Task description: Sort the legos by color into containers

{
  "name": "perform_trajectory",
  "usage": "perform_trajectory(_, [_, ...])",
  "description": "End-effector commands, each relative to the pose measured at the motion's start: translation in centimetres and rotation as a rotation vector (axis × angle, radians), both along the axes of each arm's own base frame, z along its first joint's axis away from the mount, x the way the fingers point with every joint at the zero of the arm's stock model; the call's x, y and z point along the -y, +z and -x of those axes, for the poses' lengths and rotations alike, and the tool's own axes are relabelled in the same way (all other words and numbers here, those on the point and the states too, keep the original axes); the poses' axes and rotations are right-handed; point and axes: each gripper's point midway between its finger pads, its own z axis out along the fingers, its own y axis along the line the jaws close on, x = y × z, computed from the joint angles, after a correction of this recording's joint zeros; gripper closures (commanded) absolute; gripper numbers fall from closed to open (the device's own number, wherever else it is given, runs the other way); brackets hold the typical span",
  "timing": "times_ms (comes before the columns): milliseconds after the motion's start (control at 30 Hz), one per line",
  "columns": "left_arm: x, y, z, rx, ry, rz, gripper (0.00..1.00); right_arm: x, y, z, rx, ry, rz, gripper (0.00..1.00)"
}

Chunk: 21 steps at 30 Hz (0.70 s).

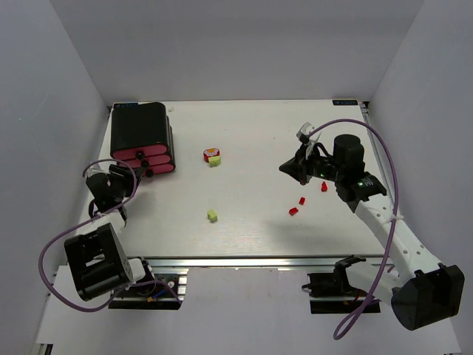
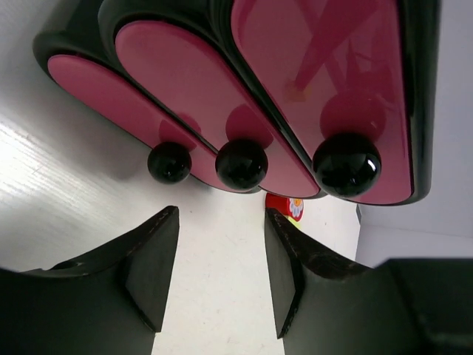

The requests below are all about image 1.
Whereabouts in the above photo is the pink drawer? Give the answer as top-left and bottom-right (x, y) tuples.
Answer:
(144, 163), (175, 178)
(126, 154), (172, 168)
(111, 144), (169, 160)

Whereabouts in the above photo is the pink top drawer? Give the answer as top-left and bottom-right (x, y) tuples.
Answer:
(111, 144), (169, 160)

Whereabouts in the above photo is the black drawer cabinet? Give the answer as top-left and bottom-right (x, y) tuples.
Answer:
(110, 102), (176, 168)

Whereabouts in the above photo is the red flower printed lego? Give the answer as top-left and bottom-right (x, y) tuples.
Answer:
(203, 148), (220, 162)

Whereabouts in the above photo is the light green curved lego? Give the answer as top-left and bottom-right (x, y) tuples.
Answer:
(208, 155), (222, 167)

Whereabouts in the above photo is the light green small lego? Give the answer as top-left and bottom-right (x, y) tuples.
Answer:
(207, 209), (218, 223)

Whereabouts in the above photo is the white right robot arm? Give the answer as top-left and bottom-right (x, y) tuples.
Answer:
(279, 134), (465, 331)

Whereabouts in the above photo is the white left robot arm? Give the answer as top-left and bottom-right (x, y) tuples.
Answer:
(64, 165), (154, 301)

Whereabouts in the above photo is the pink bottom drawer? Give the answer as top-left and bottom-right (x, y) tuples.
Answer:
(144, 163), (175, 178)

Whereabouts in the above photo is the red curved lego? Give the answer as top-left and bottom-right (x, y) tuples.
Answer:
(288, 207), (299, 216)

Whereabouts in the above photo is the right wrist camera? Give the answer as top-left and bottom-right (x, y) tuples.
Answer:
(296, 122), (321, 160)

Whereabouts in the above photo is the aluminium table rail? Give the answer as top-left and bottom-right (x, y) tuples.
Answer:
(140, 254), (396, 270)

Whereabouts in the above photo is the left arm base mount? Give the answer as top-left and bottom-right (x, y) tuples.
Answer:
(109, 259), (187, 311)

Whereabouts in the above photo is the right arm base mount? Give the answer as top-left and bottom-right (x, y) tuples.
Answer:
(301, 257), (367, 315)

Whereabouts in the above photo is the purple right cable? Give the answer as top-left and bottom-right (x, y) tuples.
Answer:
(308, 118), (402, 341)

